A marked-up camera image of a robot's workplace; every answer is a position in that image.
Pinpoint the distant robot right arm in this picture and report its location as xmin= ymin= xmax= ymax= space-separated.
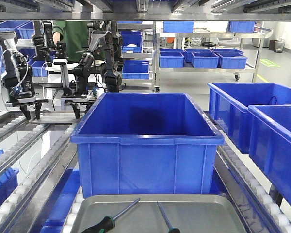
xmin=73 ymin=31 xmax=117 ymax=96

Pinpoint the distant robot left arm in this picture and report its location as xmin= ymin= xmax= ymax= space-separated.
xmin=0 ymin=31 xmax=36 ymax=106

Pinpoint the distant grey metal tray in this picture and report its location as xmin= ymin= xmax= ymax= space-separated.
xmin=30 ymin=112 xmax=80 ymax=124

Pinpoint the grey metal tray near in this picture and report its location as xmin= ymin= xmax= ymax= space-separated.
xmin=71 ymin=194 xmax=246 ymax=233

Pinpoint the blue bin in front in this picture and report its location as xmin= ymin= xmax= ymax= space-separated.
xmin=71 ymin=93 xmax=225 ymax=198

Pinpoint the blue bin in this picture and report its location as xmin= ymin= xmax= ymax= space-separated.
xmin=248 ymin=105 xmax=291 ymax=206
xmin=208 ymin=83 xmax=291 ymax=154
xmin=71 ymin=93 xmax=225 ymax=198

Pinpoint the steel trolley with bins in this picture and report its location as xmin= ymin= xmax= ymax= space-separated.
xmin=153 ymin=26 xmax=273 ymax=92

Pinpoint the blue bin right rear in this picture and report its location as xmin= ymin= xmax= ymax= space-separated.
xmin=208 ymin=83 xmax=291 ymax=154

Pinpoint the person in green sweater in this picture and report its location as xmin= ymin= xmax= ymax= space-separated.
xmin=53 ymin=20 xmax=88 ymax=63

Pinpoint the blue bin right near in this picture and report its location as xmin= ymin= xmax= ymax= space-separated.
xmin=248 ymin=105 xmax=291 ymax=206

